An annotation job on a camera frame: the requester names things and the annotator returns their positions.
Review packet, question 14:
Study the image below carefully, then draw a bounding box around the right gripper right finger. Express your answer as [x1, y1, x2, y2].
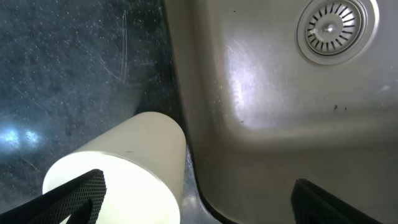
[290, 178, 385, 224]

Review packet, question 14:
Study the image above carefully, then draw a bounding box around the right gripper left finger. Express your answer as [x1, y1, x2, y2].
[0, 168, 108, 224]

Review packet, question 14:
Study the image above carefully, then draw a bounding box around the steel sink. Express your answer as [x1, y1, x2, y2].
[164, 0, 398, 224]

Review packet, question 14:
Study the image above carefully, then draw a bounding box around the cream cup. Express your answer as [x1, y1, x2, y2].
[42, 111, 187, 224]

